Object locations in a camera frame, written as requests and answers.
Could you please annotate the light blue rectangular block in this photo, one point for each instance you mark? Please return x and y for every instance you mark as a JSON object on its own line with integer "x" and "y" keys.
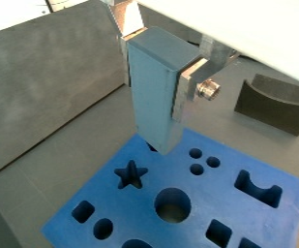
{"x": 158, "y": 57}

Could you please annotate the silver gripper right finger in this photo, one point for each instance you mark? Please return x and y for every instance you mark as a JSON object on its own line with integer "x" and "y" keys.
{"x": 195, "y": 79}

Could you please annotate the blue foam shape board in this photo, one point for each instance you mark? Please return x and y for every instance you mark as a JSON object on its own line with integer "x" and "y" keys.
{"x": 202, "y": 197}

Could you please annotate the black curved fixture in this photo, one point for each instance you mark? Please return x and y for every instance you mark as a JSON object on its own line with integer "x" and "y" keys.
{"x": 270, "y": 100}

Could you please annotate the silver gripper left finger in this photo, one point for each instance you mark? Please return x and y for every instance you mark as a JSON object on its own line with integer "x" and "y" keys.
{"x": 127, "y": 20}

